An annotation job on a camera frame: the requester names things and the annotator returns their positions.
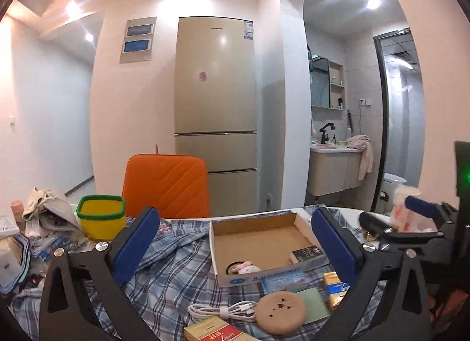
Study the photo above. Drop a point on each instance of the black hanging hair tool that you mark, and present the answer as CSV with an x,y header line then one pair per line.
x,y
350,121

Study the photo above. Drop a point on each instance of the beige sink vanity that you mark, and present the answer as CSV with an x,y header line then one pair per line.
x,y
330,172

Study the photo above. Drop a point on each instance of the beige refrigerator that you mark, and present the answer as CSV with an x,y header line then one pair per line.
x,y
214,88

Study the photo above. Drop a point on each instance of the blue face mask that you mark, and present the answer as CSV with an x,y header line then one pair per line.
x,y
282,282

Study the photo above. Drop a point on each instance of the black faucet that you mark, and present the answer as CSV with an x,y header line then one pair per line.
x,y
325,132

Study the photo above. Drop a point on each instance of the green notepad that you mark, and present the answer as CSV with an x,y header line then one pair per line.
x,y
314,304

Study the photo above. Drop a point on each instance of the pink bottle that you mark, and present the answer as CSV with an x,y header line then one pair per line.
x,y
17,212

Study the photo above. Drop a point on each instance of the pink towel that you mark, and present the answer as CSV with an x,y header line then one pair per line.
x,y
363,157

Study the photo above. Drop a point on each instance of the blue trimmed white pouch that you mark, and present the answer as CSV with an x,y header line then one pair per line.
x,y
11,267

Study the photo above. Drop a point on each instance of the pink white plush toy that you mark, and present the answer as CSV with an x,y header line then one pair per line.
x,y
244,267

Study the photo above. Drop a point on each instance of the black framed glass door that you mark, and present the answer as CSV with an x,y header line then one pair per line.
x,y
384,113

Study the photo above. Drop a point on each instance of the tissue pack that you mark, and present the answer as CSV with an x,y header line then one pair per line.
x,y
404,209

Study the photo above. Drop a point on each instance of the pink fridge sticker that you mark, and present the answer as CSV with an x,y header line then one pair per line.
x,y
202,77

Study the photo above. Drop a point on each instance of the white wall socket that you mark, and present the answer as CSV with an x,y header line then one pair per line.
x,y
363,102

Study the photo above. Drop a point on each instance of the shallow cardboard box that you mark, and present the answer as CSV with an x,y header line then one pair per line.
x,y
257,245

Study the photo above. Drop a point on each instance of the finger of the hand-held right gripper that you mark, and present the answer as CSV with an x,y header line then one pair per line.
x,y
422,206
396,240

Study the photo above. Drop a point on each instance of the red and gold box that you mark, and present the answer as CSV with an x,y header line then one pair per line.
x,y
213,332

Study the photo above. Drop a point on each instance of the orange padded chair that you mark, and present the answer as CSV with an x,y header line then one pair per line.
x,y
167,187

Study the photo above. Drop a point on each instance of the round brown cookie-shaped pad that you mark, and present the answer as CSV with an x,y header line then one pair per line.
x,y
281,313

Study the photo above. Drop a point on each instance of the blue plaid cloth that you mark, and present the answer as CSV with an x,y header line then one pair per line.
x,y
176,275

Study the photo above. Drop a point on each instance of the pile of crumpled bags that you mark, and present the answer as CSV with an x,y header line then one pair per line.
x,y
51,212

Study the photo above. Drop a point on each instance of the black printed box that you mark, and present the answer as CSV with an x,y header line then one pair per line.
x,y
306,254

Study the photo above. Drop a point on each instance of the white toilet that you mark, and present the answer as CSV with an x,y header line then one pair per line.
x,y
393,187

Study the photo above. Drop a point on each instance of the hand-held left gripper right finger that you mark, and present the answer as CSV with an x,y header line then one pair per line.
x,y
336,249

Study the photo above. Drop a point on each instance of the bathroom mirror cabinet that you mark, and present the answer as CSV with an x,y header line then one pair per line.
x,y
319,82

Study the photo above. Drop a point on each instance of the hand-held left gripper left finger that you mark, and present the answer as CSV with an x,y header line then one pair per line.
x,y
134,249

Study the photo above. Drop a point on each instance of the grey wall panel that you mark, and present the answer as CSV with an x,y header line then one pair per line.
x,y
137,40

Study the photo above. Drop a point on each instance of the yellow container with green rim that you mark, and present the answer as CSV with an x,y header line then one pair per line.
x,y
101,227

